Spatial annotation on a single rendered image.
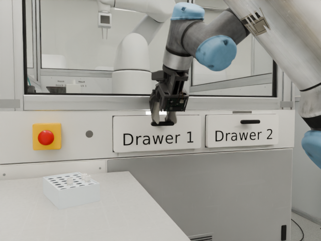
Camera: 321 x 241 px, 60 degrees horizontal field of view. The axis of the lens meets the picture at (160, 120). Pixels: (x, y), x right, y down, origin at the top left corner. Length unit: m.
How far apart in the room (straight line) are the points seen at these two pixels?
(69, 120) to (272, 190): 0.77
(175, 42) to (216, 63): 0.14
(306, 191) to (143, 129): 2.09
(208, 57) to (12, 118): 0.56
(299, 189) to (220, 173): 1.86
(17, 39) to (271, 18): 0.72
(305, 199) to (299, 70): 2.53
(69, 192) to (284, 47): 0.46
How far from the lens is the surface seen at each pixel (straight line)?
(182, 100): 0.75
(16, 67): 0.87
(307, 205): 2.79
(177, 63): 0.70
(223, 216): 1.07
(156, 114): 0.81
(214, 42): 0.59
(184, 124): 0.91
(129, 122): 0.85
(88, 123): 0.86
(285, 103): 1.15
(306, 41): 0.28
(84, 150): 0.86
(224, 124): 0.98
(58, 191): 0.58
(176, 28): 0.68
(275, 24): 0.28
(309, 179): 2.72
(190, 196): 0.98
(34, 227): 0.53
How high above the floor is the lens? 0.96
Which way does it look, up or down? 3 degrees down
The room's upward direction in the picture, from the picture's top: straight up
